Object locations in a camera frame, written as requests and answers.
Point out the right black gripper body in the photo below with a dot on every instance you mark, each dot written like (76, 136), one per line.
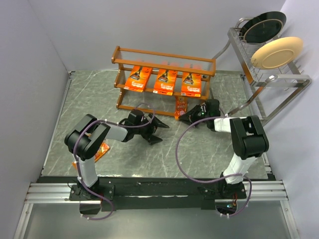
(199, 114)

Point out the black base beam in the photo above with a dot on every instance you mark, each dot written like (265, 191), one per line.
(156, 193)

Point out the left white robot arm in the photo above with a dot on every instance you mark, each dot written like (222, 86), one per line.
(85, 139)

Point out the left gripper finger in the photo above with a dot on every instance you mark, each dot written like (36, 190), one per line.
(155, 122)
(154, 140)

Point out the orange blister pack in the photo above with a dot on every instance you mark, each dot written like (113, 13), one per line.
(103, 149)
(180, 106)

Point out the black plate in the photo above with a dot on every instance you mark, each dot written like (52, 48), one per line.
(263, 27)

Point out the orange razor box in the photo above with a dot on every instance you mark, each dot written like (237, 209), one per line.
(138, 78)
(191, 84)
(165, 82)

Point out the metal dish rack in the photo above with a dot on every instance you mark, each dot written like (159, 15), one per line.
(286, 78)

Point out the orange wooden shelf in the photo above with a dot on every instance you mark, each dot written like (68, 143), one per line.
(127, 58)

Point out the aluminium frame rail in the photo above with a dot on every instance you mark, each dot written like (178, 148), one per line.
(197, 154)

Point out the beige plate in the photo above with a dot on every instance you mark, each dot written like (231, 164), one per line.
(277, 53)

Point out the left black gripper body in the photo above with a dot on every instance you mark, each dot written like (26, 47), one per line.
(147, 130)

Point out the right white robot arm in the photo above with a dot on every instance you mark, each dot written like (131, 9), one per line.
(249, 140)

